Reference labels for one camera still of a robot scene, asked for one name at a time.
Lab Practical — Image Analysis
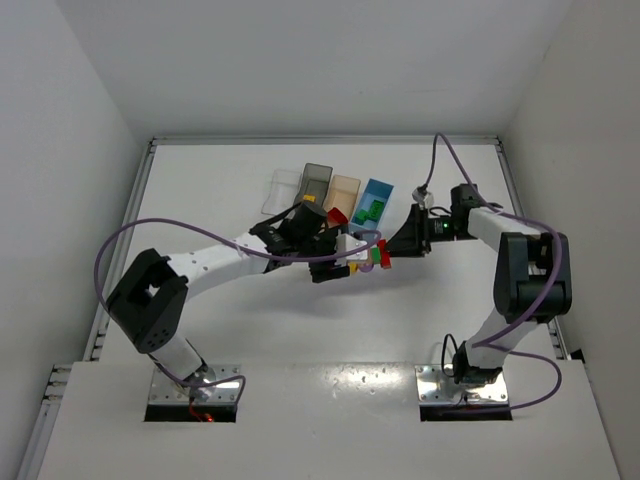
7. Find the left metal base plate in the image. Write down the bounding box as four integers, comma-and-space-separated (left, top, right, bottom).
148, 365, 246, 407

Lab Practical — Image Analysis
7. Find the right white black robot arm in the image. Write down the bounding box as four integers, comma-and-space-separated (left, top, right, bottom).
384, 184, 572, 385

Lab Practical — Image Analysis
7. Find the red sloped lego brick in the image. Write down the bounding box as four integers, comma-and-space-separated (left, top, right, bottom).
327, 207, 349, 227

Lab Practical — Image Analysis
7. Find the smoky grey plastic container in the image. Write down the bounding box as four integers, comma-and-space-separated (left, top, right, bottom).
294, 163, 333, 206

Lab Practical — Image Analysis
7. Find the clear plastic container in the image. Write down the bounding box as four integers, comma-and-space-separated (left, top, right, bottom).
261, 169, 301, 216

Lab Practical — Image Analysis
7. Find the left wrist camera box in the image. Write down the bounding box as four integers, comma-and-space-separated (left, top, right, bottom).
336, 233, 371, 266

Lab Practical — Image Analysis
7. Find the blue plastic container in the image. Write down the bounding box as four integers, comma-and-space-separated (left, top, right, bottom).
349, 179, 394, 231

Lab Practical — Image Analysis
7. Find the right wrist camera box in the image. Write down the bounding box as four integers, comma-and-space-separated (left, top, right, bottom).
412, 185, 434, 210

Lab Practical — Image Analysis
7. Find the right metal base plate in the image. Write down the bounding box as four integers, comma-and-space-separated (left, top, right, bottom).
414, 364, 509, 407

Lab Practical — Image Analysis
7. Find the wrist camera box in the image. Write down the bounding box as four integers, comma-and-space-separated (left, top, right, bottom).
336, 233, 371, 266
412, 185, 434, 210

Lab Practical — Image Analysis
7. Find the small green lego brick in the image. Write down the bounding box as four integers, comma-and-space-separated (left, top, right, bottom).
353, 210, 369, 225

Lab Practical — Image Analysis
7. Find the orange translucent plastic container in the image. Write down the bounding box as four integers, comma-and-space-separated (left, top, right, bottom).
323, 175, 361, 221

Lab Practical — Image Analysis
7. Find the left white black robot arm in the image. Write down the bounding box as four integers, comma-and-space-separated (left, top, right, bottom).
106, 201, 350, 388

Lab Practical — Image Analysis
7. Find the red base lego brick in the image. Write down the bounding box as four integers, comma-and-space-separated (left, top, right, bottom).
370, 239, 392, 269

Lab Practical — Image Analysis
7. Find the metal base plate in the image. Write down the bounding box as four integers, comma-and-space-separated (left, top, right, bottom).
148, 365, 246, 407
414, 364, 509, 407

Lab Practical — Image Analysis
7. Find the purple striped oval lego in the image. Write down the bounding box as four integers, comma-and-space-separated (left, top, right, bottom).
358, 254, 376, 273

